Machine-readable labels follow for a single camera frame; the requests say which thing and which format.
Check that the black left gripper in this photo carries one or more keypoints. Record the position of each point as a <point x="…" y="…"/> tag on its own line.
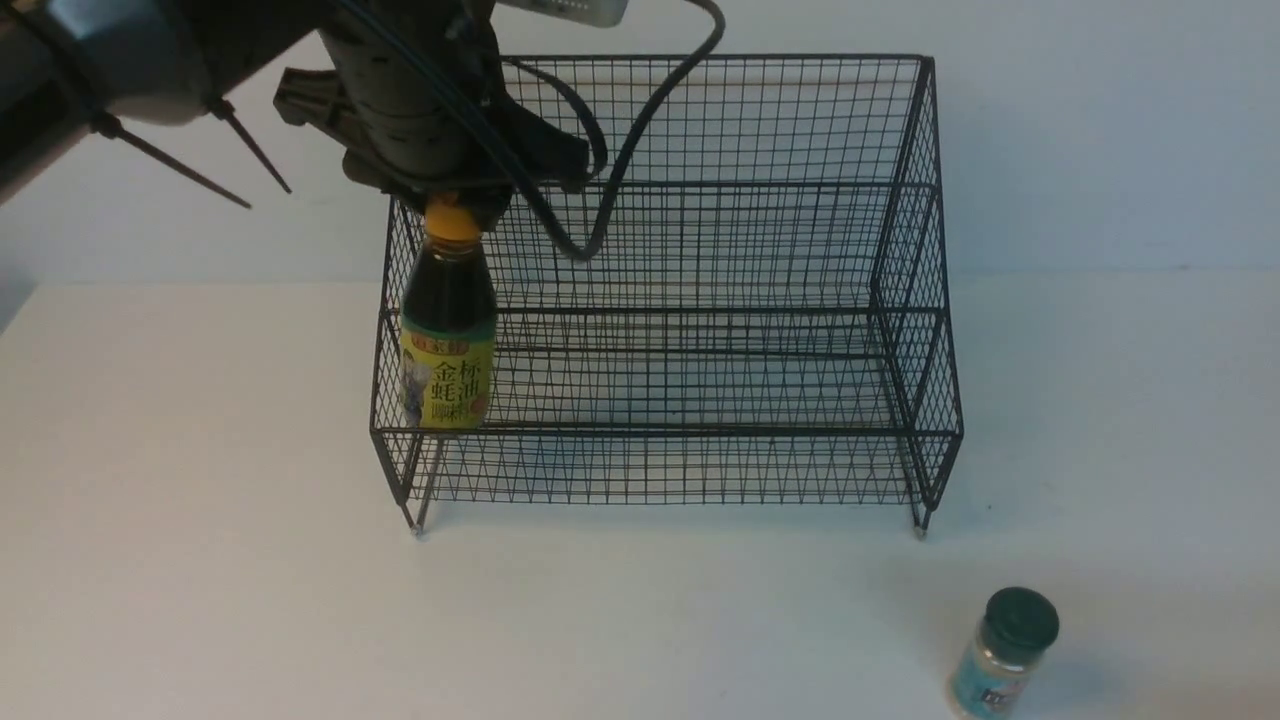
<point x="398" y="136"/>

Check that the dark sauce bottle yellow cap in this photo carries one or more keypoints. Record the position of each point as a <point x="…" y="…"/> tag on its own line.
<point x="448" y="322"/>

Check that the small spice jar green lid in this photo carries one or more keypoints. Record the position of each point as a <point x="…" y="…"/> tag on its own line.
<point x="1017" y="627"/>

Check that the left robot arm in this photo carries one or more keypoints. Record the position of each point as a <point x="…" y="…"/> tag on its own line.
<point x="78" y="68"/>

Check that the black wire mesh shelf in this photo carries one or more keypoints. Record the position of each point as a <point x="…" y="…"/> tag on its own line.
<point x="769" y="321"/>

